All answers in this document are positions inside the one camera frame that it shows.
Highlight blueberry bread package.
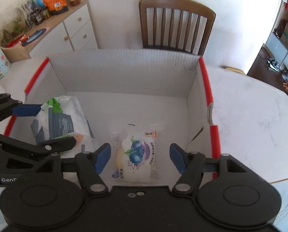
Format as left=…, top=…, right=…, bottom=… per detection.
left=109, top=119, right=164, bottom=183

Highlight red cardboard box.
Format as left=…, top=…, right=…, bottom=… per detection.
left=3, top=48, right=222, bottom=179

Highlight glass terrarium bowl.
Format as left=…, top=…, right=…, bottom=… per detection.
left=0, top=5, right=28, bottom=48

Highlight white side cabinet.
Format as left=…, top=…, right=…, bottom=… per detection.
left=0, top=0, right=99, bottom=62

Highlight sneakers on floor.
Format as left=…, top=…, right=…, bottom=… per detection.
left=267, top=58, right=281, bottom=72

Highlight brown wooden chair far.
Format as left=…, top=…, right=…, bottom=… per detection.
left=139, top=0, right=216, bottom=56

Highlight white blue wall cabinet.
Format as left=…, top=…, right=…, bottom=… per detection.
left=264, top=0, right=288, bottom=83

